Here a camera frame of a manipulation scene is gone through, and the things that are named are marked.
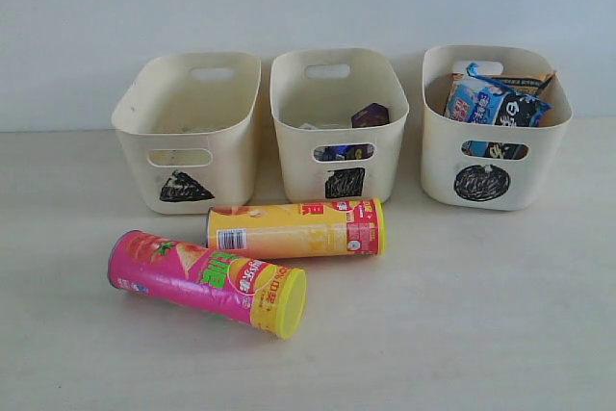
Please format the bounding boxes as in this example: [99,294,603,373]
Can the white blue milk carton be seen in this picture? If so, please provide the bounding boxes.
[299,122,374,162]

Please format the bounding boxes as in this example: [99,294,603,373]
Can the purple drink carton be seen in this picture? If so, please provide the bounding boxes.
[350,102,390,128]

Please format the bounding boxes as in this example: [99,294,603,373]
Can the blue noodle packet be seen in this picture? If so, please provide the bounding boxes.
[443,61,552,161]

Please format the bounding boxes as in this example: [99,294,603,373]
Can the orange noodle packet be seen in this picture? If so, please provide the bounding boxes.
[449,71,556,97]

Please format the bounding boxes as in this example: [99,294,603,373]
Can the yellow chips can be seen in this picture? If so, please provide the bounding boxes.
[205,198,386,260]

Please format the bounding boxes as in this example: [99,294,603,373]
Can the cream bin square mark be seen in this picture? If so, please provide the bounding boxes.
[269,48,409,202]

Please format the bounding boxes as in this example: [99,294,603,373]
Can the pink chips can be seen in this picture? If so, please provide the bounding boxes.
[108,230,307,339]

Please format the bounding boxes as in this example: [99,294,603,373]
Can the cream bin triangle mark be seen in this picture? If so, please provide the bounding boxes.
[112,52,262,215]

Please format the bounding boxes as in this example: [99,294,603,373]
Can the cream bin circle mark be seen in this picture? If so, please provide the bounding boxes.
[421,45,572,211]

